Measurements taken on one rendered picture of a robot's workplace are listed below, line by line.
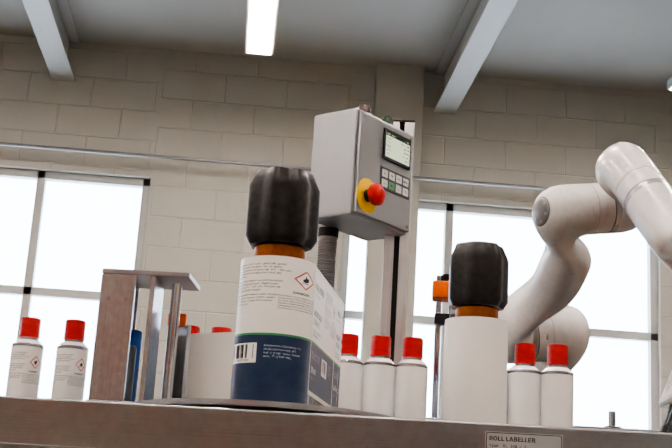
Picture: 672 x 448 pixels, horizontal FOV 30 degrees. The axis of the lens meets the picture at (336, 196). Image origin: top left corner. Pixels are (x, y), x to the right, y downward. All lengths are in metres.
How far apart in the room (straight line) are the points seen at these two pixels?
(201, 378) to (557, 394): 0.56
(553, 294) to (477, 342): 0.88
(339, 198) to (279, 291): 0.71
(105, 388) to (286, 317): 0.58
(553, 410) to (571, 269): 0.56
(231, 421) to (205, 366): 0.74
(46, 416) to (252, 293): 0.28
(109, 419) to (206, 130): 6.63
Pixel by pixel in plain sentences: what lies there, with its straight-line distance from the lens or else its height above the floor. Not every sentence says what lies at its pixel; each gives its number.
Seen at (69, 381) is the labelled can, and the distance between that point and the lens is 2.08.
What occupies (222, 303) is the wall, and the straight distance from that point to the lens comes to 7.60.
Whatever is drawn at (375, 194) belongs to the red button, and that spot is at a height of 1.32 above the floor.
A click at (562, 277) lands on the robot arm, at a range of 2.55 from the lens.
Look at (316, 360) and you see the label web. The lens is 1.48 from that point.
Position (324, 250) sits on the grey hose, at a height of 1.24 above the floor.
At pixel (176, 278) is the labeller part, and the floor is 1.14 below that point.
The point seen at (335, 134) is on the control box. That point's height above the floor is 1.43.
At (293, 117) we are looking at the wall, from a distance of 7.91.
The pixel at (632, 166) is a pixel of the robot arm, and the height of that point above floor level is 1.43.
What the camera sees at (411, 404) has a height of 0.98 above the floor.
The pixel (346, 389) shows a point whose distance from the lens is 2.01.
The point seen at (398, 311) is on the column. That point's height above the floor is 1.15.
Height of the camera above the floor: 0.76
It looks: 15 degrees up
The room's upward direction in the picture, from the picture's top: 4 degrees clockwise
